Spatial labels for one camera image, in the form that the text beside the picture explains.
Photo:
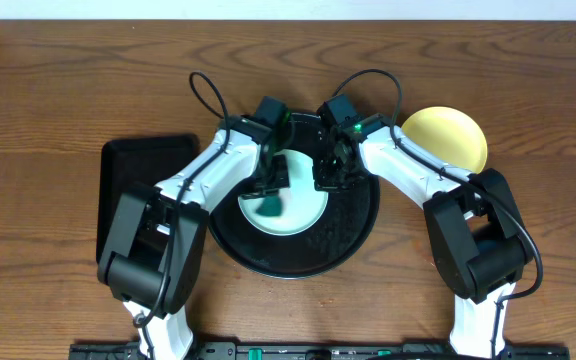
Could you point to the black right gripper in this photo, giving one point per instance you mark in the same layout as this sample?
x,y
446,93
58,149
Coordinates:
x,y
321,181

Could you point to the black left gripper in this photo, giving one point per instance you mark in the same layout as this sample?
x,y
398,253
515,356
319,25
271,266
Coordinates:
x,y
272,180

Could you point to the green scrubbing sponge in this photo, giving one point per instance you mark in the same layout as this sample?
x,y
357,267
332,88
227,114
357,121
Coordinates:
x,y
270,206

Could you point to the light green plate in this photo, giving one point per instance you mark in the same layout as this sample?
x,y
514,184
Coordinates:
x,y
303,204

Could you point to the yellow plate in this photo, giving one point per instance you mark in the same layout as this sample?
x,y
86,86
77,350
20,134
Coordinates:
x,y
449,134

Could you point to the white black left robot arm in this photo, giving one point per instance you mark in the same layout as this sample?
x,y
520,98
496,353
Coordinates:
x,y
152,253

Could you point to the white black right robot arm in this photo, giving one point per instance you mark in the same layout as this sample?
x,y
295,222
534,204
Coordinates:
x,y
478,240

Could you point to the round black serving tray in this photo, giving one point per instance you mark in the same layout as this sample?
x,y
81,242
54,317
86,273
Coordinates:
x,y
342,229

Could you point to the black rectangular sponge tray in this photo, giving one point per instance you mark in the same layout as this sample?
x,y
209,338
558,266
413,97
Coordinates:
x,y
145,160

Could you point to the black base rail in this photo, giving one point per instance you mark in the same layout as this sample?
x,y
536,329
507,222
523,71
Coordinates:
x,y
232,351

